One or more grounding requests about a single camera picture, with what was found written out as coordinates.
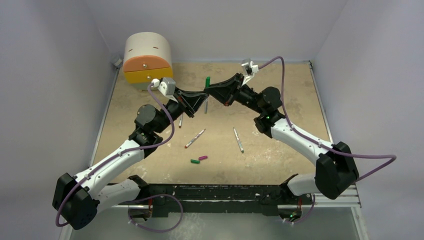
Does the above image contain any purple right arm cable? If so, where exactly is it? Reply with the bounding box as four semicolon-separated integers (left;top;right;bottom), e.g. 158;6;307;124
258;55;398;184

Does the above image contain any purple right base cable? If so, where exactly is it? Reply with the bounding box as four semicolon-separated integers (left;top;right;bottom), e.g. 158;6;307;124
282;195;317;226

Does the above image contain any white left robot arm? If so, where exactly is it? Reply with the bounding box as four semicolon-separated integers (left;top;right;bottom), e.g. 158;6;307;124
52;86;209;230

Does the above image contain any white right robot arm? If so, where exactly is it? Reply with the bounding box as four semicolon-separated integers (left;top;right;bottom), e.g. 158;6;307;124
204;73;360;204

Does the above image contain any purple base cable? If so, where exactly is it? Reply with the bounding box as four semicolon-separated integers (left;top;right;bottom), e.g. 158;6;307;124
127;193;184;233
282;195;317;226

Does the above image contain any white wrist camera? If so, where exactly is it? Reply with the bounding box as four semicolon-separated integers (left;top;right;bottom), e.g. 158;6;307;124
151;77;176;99
241;58;259;81

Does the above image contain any white pen brown end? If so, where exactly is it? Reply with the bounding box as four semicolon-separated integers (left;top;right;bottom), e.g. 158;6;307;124
178;114;184;129

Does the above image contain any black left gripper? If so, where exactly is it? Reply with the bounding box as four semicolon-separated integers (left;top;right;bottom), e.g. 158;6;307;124
154;87;208;134

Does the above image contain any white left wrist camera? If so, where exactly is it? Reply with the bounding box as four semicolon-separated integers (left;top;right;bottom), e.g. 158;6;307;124
151;77;176;99

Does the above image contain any white pen magenta end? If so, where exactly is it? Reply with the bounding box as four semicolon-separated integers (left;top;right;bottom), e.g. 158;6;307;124
233;127;245;153

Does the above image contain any white pen red end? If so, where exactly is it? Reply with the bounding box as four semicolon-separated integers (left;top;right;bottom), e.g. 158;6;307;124
184;129;206;149

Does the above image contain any white round drawer cabinet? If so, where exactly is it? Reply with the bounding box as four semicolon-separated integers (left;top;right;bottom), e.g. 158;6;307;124
122;32;174;91

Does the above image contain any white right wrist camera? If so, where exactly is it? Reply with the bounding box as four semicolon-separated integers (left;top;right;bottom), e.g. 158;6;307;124
241;58;259;81

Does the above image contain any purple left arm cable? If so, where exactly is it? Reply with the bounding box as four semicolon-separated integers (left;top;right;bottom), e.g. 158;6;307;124
54;82;176;228

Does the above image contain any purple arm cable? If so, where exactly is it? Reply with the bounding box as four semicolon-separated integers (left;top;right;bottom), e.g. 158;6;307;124
54;82;176;228
258;55;398;184

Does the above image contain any white pen green end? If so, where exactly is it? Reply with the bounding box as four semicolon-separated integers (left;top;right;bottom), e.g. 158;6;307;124
204;99;209;114

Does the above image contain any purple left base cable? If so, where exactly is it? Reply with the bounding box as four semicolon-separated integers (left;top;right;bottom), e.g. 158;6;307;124
127;193;184;233

